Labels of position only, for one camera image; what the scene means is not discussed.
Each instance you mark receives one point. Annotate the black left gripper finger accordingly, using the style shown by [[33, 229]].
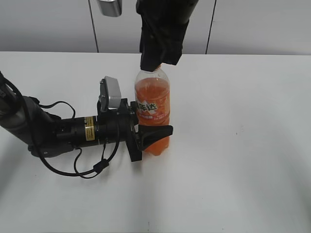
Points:
[[134, 116], [148, 135]]

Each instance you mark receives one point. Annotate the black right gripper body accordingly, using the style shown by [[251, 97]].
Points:
[[165, 15]]

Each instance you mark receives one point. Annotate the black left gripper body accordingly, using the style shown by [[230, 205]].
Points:
[[116, 125]]

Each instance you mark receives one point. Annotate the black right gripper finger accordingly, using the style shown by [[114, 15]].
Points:
[[152, 44], [173, 36]]

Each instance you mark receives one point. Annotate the orange soda plastic bottle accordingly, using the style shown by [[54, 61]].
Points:
[[152, 91]]

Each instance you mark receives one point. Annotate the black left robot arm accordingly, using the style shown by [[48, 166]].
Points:
[[25, 118]]

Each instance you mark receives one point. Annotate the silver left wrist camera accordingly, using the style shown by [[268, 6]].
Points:
[[110, 94]]

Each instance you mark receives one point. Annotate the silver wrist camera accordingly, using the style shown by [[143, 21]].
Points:
[[110, 8], [110, 94]]

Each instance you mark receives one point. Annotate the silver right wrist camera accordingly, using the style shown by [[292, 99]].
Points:
[[110, 8]]

